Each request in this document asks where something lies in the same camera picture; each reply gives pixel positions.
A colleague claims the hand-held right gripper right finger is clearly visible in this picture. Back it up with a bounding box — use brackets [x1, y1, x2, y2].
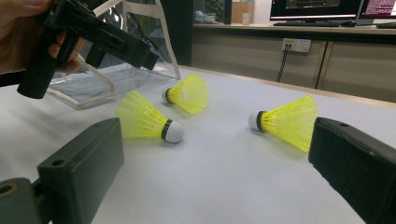
[307, 117, 396, 224]

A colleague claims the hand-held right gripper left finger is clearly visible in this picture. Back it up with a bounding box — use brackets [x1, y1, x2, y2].
[36, 117, 125, 224]

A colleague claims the clear plastic bag beige trim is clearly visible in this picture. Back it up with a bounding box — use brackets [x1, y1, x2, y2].
[46, 0, 181, 110]

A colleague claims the yellow plastic shuttlecock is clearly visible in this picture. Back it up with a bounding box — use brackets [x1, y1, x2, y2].
[247, 94, 319, 154]
[161, 73, 209, 115]
[115, 89, 185, 145]

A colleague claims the black curtain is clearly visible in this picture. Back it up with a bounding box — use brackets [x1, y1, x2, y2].
[162, 0, 194, 67]

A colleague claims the pale blue crumpled cloth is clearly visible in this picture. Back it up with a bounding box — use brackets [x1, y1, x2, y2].
[195, 10, 216, 23]

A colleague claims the green plant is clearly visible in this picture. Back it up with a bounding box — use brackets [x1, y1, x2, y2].
[204, 0, 225, 20]

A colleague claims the beige wooden cabinet desk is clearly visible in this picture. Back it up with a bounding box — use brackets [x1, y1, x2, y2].
[191, 23, 396, 104]

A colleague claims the brown cardboard box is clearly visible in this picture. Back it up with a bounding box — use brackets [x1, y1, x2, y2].
[231, 1, 256, 24]

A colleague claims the black computer monitor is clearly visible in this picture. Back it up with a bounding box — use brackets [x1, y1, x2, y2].
[359, 0, 396, 19]
[270, 0, 363, 21]

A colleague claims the black striped power cable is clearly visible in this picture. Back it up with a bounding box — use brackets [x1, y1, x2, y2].
[276, 44, 290, 83]

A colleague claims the white wall socket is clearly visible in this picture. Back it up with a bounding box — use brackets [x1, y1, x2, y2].
[281, 37, 312, 53]

